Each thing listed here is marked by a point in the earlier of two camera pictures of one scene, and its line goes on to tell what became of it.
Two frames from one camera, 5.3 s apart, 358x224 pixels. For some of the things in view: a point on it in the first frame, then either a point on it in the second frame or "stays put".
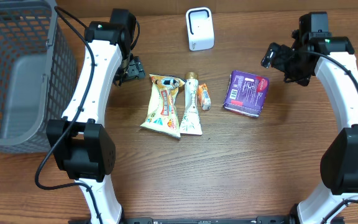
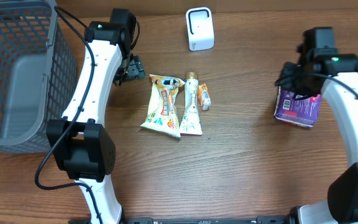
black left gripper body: (130, 69) stays put
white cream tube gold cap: (191, 124) stays put
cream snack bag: (163, 115) stays put
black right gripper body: (296, 66) -> (295, 78)
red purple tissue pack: (246, 93) -> (302, 111)
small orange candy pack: (204, 96) stays put
